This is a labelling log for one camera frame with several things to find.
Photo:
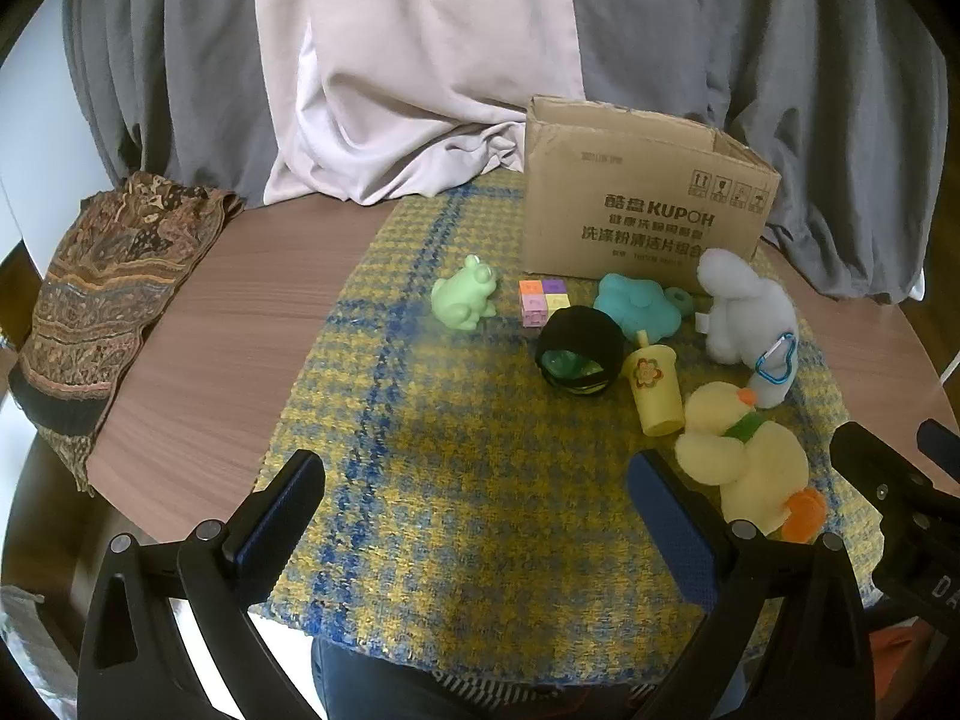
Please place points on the orange cloth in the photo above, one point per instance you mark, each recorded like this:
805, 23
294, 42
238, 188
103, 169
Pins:
904, 667

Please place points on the pale pink curtain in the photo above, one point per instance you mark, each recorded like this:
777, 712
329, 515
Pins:
420, 67

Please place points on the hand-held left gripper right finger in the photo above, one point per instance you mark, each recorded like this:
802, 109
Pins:
670, 519

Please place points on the black round pouch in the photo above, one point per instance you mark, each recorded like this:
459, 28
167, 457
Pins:
581, 330

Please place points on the colourful cube block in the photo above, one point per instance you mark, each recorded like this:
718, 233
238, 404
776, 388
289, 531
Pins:
541, 301

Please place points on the grey fringed cloth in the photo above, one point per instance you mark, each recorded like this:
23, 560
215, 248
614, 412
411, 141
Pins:
30, 652

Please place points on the brown patterned scarf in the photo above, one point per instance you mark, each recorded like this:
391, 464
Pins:
112, 292

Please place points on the brown cardboard box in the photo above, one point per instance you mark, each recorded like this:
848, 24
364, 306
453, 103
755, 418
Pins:
637, 210

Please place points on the yellow plush duck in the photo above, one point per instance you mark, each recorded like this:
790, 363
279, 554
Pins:
742, 457

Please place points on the yellow blue plaid cloth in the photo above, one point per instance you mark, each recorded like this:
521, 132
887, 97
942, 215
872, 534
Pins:
450, 420

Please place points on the green frog toy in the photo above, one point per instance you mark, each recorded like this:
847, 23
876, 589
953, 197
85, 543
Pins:
461, 296

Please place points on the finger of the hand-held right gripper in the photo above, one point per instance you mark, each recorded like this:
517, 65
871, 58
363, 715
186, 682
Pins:
941, 444
881, 476

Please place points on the yellow cup with straw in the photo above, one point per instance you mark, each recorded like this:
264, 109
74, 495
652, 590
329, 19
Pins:
656, 394

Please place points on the grey curtain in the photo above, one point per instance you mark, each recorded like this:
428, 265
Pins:
172, 60
787, 52

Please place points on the glossy green toy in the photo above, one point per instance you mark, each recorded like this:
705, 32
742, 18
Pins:
574, 366

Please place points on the white plush rabbit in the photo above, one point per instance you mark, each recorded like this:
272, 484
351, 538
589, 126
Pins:
739, 300

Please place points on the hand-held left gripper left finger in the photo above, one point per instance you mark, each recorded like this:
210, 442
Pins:
279, 508

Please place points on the blue carabiner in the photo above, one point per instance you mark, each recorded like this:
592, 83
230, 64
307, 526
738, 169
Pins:
784, 371

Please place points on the teal cloud toy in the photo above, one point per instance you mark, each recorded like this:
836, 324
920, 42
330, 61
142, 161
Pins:
634, 304

